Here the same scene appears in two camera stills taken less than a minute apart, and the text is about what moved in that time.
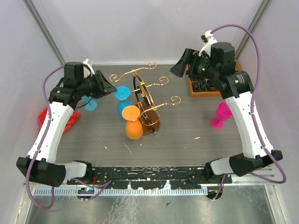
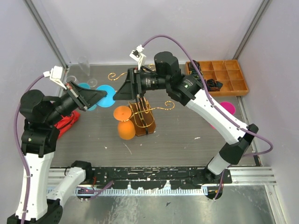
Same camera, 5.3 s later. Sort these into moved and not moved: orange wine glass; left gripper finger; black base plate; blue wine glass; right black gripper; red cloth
Moved: orange wine glass; left gripper finger; right black gripper; blue wine glass
Not moved: black base plate; red cloth
